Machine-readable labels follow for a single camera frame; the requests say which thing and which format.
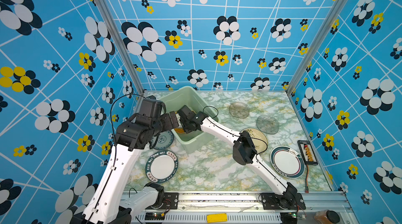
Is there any white plate striped green rim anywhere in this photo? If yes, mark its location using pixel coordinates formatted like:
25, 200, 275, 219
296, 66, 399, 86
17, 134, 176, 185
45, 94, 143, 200
270, 146, 305, 179

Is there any brown jar black lid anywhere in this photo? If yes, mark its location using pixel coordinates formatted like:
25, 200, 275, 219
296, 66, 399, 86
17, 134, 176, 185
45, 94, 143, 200
314, 209, 340, 224

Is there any small teal patterned plate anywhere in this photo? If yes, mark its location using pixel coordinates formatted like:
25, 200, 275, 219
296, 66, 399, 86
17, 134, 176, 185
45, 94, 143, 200
150, 131, 174, 150

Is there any clear glass plate right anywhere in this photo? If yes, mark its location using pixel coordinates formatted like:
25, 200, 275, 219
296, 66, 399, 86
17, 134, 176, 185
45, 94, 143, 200
256, 115, 279, 135

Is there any clear glass plate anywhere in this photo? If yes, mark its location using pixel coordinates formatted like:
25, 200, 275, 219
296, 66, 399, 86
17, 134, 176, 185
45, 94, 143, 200
229, 102, 250, 118
256, 115, 279, 135

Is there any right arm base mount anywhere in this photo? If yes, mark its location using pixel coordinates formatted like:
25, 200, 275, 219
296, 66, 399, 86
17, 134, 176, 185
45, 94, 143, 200
258, 193, 306, 210

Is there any white plate green lettered rim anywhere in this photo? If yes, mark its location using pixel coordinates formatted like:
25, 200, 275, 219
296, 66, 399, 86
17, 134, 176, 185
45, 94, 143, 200
145, 150, 179, 184

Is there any beige bowl plate with leaves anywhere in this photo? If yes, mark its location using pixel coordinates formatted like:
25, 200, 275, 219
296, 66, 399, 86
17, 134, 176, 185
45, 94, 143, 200
241, 128, 268, 154

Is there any black battery charger box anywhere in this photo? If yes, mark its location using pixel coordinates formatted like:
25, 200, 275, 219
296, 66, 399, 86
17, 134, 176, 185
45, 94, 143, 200
297, 140, 318, 165

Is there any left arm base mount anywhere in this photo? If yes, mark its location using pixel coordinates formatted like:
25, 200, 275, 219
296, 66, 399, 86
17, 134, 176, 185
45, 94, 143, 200
157, 192, 179, 210

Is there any yellow tag on rail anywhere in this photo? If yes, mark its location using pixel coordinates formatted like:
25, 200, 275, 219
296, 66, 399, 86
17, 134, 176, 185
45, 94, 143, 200
206, 214, 228, 224

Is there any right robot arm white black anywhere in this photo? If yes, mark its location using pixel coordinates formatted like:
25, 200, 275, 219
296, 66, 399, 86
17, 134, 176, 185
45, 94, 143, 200
177, 105, 306, 210

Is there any clear glass plate far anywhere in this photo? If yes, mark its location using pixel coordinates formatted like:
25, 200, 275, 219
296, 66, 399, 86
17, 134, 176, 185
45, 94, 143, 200
229, 102, 250, 118

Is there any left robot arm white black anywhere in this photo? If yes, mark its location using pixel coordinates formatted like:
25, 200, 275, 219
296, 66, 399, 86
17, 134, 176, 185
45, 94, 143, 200
71, 96, 178, 224

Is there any aluminium front rail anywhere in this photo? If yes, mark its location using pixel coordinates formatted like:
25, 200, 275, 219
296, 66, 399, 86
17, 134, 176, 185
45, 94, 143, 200
132, 191, 358, 224

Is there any white plate black emblem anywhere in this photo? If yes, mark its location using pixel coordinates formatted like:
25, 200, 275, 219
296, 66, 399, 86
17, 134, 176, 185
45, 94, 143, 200
174, 127, 187, 134

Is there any light green plastic bin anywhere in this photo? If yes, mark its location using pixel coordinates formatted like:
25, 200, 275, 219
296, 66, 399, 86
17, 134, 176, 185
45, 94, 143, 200
157, 86, 216, 150

